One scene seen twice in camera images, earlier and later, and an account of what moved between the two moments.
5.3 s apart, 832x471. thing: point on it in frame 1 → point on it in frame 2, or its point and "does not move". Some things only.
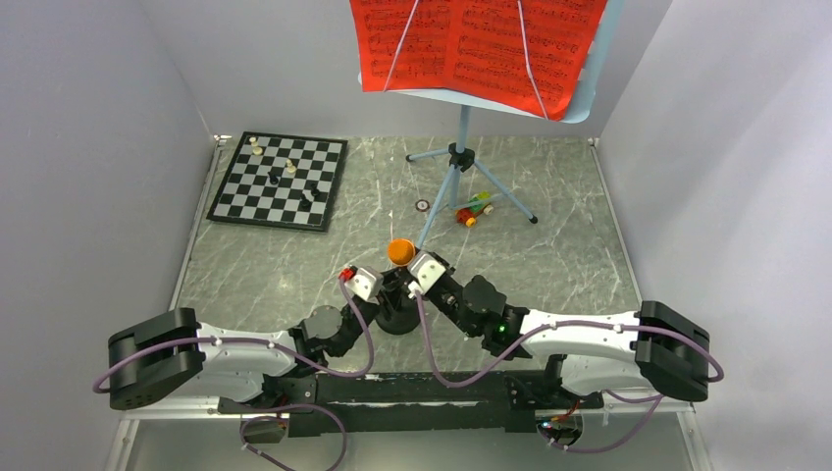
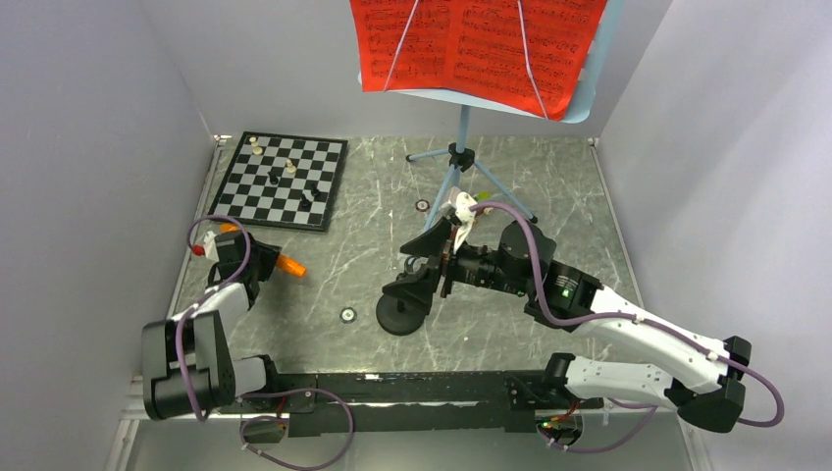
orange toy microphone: (400, 251) → (284, 262)
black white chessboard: (281, 181) does not move
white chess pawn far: (256, 150) does not move
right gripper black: (406, 287) → (416, 289)
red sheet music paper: (531, 56) does not move
